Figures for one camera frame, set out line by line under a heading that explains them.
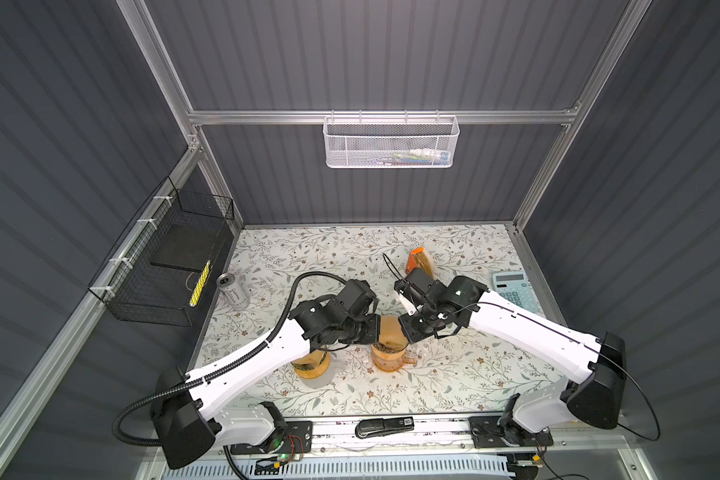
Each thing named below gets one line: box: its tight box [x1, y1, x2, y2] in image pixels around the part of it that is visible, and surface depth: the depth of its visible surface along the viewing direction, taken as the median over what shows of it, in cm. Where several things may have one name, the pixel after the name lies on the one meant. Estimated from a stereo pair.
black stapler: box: [354, 416, 415, 439], surface depth 74 cm
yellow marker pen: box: [189, 259, 211, 308], surface depth 72 cm
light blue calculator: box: [492, 271, 545, 317], surface depth 101 cm
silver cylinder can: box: [216, 272, 250, 308], surface depth 90 cm
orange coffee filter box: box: [405, 246, 434, 279], surface depth 101 cm
